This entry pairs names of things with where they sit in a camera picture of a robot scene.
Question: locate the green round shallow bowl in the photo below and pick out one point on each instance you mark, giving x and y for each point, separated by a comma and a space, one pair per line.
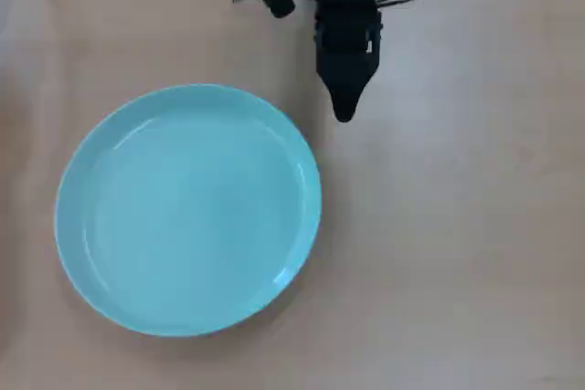
187, 212

